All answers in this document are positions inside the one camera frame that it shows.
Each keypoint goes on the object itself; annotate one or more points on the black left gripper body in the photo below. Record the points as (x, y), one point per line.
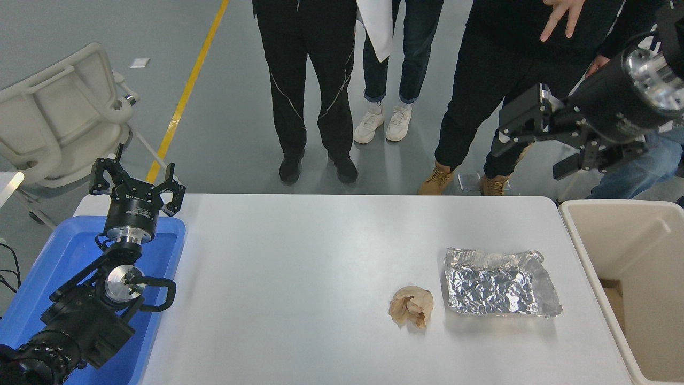
(133, 211)

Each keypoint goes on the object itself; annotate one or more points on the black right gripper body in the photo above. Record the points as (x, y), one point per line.
(609, 104)

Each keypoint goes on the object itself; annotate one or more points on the silver foil tray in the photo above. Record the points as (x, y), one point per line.
(497, 283)

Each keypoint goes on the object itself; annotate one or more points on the metal floor plate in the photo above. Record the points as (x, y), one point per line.
(470, 182)

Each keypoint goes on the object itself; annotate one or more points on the person's left hand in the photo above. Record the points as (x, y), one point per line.
(596, 63)

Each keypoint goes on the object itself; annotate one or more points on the person's right hand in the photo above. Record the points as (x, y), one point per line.
(566, 8)

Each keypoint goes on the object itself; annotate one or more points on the seated person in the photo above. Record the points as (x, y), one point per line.
(641, 171)

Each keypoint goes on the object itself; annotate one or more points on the standing person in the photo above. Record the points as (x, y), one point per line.
(304, 64)
(419, 53)
(481, 80)

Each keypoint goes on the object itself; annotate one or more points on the white folded plastic chair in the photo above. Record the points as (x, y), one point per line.
(64, 117)

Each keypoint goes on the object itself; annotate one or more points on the blue plastic tray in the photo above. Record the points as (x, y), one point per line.
(64, 251)

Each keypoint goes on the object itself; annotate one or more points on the large pale bin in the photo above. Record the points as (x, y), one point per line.
(625, 240)

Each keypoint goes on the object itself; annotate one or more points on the white floor tag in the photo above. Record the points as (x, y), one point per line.
(140, 62)

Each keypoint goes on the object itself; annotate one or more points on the white sheet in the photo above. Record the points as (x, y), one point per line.
(377, 27)

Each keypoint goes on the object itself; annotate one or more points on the crumpled tan paper ball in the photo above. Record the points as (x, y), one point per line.
(410, 306)

